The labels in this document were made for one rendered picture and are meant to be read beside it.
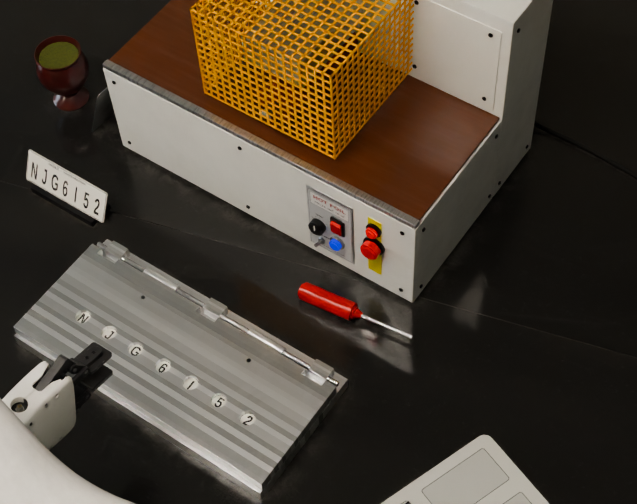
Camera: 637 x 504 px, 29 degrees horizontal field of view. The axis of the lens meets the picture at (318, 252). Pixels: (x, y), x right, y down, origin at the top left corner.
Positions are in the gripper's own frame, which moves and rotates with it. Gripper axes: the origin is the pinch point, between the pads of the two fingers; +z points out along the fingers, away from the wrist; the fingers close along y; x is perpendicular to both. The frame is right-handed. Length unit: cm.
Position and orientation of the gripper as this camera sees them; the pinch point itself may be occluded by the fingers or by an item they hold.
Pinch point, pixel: (92, 367)
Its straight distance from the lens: 160.3
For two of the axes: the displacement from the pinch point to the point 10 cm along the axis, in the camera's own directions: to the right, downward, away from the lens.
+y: -0.9, 7.1, 7.0
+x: 8.2, 4.5, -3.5
